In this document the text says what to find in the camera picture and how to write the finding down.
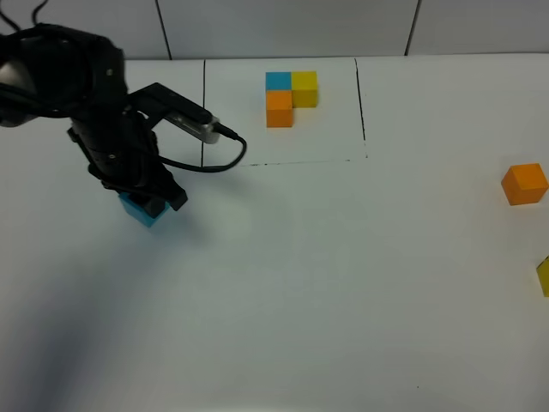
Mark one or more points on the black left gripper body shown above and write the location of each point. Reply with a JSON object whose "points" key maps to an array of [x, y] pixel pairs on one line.
{"points": [[123, 155]]}

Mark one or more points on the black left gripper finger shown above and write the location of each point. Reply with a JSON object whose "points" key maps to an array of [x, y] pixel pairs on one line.
{"points": [[154, 206]]}

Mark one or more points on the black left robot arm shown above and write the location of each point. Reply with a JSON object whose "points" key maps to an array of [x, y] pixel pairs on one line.
{"points": [[50, 71]]}

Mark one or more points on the orange template block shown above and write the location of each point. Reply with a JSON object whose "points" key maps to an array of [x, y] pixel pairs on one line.
{"points": [[279, 109]]}

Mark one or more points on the blue template block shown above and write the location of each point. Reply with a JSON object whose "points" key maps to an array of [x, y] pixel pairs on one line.
{"points": [[278, 81]]}

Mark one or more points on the yellow template block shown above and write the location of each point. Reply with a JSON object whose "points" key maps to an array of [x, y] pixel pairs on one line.
{"points": [[304, 89]]}

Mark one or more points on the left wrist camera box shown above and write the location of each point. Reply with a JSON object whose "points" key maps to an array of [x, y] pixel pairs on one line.
{"points": [[157, 102]]}

